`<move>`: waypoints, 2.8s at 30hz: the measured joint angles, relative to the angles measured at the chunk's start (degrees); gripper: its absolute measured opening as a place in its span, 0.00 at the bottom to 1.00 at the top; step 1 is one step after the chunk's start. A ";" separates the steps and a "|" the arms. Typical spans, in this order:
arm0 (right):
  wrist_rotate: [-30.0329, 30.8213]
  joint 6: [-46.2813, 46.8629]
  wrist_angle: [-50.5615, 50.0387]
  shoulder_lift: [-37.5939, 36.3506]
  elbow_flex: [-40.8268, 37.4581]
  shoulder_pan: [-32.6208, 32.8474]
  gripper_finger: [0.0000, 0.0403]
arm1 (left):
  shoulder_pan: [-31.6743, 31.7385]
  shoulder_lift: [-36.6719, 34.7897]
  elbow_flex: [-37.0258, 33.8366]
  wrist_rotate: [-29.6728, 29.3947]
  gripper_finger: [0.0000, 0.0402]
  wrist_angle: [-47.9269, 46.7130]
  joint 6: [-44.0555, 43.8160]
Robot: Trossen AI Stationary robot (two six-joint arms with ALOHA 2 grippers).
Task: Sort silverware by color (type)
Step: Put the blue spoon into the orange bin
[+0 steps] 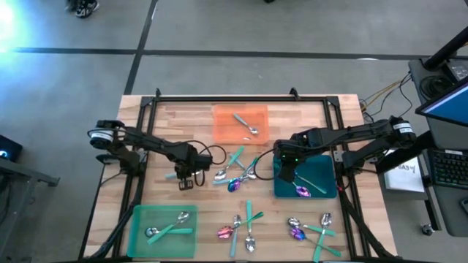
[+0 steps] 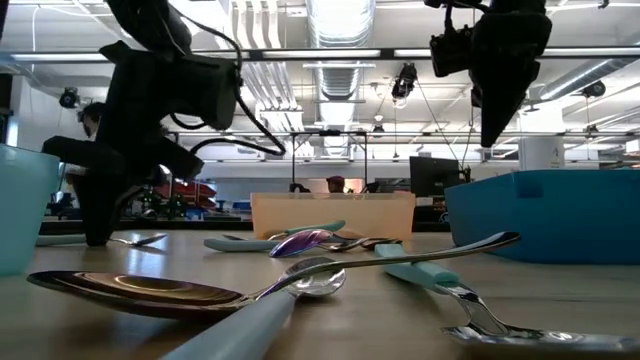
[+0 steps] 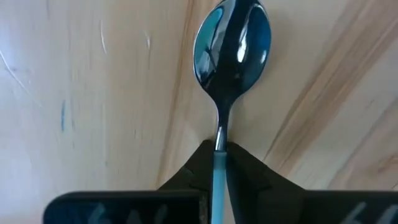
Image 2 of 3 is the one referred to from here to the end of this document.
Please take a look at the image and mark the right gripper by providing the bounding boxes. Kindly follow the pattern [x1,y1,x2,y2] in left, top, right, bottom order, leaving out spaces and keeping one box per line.
[469,9,555,149]

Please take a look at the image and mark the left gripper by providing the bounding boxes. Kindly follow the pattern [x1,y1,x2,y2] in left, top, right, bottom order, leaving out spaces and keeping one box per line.
[41,39,206,248]

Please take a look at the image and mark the grey-blue handled silver spoon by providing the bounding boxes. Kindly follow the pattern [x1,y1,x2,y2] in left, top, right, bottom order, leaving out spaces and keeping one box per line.
[203,236,364,253]
[329,234,403,252]
[34,232,168,248]
[158,256,347,360]

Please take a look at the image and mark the iridescent rainbow metal spoon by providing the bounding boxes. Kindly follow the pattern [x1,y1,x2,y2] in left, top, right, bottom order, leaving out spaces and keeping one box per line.
[268,228,351,260]
[26,230,522,322]

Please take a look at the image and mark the green handled silver spoon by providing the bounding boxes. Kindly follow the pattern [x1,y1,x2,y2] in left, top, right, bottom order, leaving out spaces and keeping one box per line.
[373,242,640,357]

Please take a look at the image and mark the red background bins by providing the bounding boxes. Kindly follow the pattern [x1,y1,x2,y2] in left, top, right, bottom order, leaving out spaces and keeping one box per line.
[152,179,219,209]

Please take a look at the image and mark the person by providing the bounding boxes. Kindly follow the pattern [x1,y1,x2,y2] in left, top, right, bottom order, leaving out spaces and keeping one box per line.
[325,174,347,195]
[63,101,109,211]

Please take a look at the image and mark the black hanging spotlight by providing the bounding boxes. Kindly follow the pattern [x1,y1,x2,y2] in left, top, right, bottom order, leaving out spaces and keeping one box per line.
[391,62,419,100]
[581,79,607,99]
[58,87,81,110]

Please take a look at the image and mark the black background monitor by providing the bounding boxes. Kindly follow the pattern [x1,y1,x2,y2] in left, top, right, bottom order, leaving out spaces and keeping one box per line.
[408,155,462,199]

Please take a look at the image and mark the blue plastic bin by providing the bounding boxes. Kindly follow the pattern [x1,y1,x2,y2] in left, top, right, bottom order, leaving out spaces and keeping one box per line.
[443,169,640,265]

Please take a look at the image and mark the linear ceiling light strip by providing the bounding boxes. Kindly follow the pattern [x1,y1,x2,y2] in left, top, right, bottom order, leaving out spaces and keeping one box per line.
[0,47,640,62]

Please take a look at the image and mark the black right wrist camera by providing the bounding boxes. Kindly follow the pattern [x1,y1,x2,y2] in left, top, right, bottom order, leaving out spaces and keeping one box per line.
[429,22,474,79]

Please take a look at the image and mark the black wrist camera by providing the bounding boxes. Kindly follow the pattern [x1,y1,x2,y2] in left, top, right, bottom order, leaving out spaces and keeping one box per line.
[429,22,474,79]
[192,53,240,132]

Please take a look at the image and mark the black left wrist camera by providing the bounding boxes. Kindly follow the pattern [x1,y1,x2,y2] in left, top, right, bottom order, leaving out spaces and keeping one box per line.
[192,53,240,132]

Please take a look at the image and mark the black background frame table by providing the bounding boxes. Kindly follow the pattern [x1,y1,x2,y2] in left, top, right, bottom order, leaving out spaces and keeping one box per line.
[169,130,370,194]

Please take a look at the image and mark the corrugated silver ventilation duct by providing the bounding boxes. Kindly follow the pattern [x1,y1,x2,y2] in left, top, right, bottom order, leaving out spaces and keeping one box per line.
[304,0,377,157]

